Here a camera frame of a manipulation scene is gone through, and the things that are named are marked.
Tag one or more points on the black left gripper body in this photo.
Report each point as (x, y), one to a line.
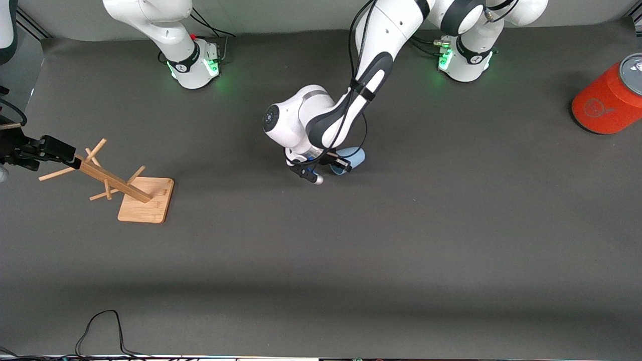
(327, 158)

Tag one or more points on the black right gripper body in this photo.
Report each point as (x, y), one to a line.
(20, 149)

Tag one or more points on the light blue cup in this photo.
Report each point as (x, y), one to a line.
(357, 156)

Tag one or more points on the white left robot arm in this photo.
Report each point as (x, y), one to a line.
(381, 30)

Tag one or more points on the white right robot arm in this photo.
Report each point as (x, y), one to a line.
(150, 15)

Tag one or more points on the wooden cup rack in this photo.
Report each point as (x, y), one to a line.
(145, 205)

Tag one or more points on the orange cylindrical can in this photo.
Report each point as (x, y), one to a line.
(607, 105)

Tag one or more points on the dark metal frame rail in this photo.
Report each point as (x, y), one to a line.
(32, 25)
(637, 19)

